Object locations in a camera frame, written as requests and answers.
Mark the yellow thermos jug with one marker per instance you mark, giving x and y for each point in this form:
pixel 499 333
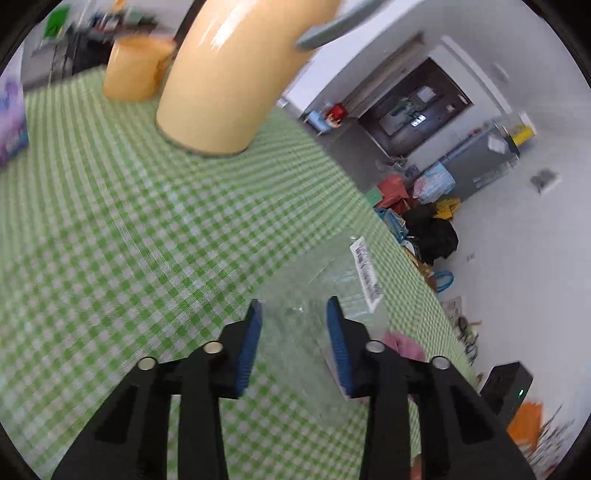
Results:
pixel 231 78

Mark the purple tissue box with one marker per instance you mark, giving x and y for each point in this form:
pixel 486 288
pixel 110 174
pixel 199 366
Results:
pixel 11 124

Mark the yellow mug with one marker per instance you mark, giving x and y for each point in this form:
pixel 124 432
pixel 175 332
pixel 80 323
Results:
pixel 134 69

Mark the black duffel bag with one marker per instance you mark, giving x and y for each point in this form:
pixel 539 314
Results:
pixel 429 235

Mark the small blue stool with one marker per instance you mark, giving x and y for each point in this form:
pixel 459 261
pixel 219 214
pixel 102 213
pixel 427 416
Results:
pixel 317 122

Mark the round ceiling lamp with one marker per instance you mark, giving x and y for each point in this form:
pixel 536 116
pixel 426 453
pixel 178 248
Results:
pixel 500 73

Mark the red bag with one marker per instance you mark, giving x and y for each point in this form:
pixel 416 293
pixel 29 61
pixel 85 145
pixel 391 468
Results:
pixel 392 194

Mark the clear plastic bag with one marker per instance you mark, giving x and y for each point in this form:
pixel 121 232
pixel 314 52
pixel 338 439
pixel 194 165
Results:
pixel 295 295

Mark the grey refrigerator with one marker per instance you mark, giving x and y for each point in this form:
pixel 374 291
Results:
pixel 485 157

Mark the dark brown entrance door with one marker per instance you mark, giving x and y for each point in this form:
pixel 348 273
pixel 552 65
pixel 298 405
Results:
pixel 411 110

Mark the green paper bag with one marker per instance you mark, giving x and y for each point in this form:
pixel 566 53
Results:
pixel 56 22

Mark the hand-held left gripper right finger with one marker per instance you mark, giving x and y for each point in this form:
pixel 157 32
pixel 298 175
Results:
pixel 341 350

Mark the black speaker box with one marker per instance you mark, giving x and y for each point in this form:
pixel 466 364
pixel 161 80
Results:
pixel 505 392

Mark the pink cloth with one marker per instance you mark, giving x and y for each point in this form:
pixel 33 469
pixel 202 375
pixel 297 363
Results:
pixel 401 346

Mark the yellow box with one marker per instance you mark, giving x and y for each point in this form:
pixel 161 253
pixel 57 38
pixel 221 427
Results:
pixel 524 131

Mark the wall picture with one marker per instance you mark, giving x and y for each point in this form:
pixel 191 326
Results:
pixel 545 181

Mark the pink blue patterned bag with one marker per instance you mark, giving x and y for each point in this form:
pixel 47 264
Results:
pixel 434 182

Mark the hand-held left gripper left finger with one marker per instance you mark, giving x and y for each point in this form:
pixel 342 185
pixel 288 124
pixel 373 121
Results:
pixel 247 350

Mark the yellow paper bag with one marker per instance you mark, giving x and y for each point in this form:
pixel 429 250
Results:
pixel 448 208

